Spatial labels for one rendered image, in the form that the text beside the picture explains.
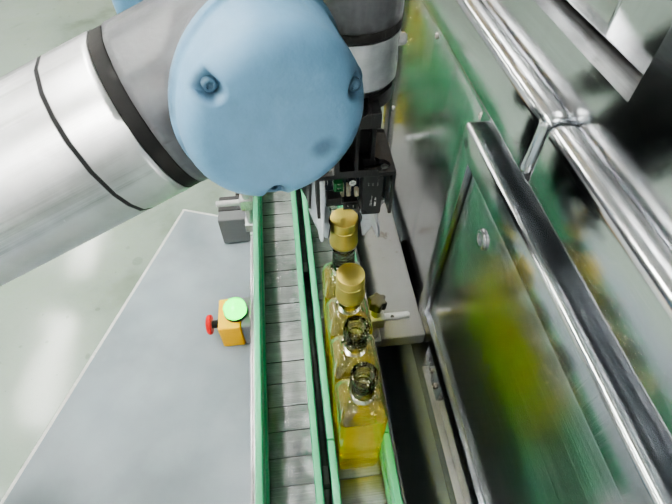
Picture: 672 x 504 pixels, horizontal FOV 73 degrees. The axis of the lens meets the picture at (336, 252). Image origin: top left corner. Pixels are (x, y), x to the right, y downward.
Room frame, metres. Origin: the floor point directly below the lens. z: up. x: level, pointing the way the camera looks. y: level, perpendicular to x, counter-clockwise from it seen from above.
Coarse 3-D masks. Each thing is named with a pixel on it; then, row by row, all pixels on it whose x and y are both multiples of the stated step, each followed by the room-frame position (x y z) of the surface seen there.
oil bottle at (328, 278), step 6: (330, 264) 0.38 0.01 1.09; (324, 270) 0.37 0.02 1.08; (330, 270) 0.37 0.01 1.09; (324, 276) 0.37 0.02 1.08; (330, 276) 0.36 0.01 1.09; (324, 282) 0.36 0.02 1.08; (330, 282) 0.35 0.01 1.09; (324, 288) 0.35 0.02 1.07; (330, 288) 0.34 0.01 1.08; (324, 294) 0.34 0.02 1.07; (330, 294) 0.34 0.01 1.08; (324, 300) 0.34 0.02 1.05; (324, 306) 0.35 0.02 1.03; (324, 312) 0.36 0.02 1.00; (324, 318) 0.36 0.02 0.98; (324, 324) 0.37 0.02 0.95; (324, 330) 0.37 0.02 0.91
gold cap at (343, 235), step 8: (336, 216) 0.37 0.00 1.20; (344, 216) 0.37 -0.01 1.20; (352, 216) 0.37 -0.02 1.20; (336, 224) 0.36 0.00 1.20; (344, 224) 0.36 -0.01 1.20; (352, 224) 0.36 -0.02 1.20; (336, 232) 0.35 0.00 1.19; (344, 232) 0.35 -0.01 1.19; (352, 232) 0.35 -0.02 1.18; (336, 240) 0.35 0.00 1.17; (344, 240) 0.35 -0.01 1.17; (352, 240) 0.35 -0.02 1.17; (336, 248) 0.35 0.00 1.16; (344, 248) 0.35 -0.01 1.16; (352, 248) 0.35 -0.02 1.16
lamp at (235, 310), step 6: (228, 300) 0.47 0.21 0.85; (234, 300) 0.47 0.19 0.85; (240, 300) 0.47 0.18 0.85; (228, 306) 0.46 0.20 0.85; (234, 306) 0.46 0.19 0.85; (240, 306) 0.46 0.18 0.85; (246, 306) 0.47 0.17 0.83; (228, 312) 0.45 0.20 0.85; (234, 312) 0.45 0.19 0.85; (240, 312) 0.45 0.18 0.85; (246, 312) 0.46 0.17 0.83; (228, 318) 0.44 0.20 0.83; (234, 318) 0.44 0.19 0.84; (240, 318) 0.45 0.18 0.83
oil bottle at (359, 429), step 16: (336, 384) 0.21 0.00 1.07; (336, 400) 0.20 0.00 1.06; (384, 400) 0.19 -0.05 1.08; (336, 416) 0.20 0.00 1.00; (352, 416) 0.17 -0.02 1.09; (368, 416) 0.17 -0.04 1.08; (384, 416) 0.18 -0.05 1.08; (336, 432) 0.20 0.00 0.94; (352, 432) 0.17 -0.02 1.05; (368, 432) 0.17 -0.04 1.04; (384, 432) 0.17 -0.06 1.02; (352, 448) 0.17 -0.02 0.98; (368, 448) 0.17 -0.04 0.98; (352, 464) 0.17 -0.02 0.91; (368, 464) 0.17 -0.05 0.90
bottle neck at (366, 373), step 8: (352, 368) 0.20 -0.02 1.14; (360, 368) 0.21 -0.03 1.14; (368, 368) 0.20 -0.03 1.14; (352, 376) 0.19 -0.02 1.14; (360, 376) 0.21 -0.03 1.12; (368, 376) 0.20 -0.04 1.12; (376, 376) 0.19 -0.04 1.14; (352, 384) 0.19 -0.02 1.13; (360, 384) 0.19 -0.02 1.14; (368, 384) 0.19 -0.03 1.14; (376, 384) 0.19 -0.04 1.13; (352, 392) 0.19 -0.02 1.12; (360, 392) 0.18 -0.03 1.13; (368, 392) 0.18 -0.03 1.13; (352, 400) 0.19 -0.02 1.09; (360, 400) 0.18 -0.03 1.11; (368, 400) 0.18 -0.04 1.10
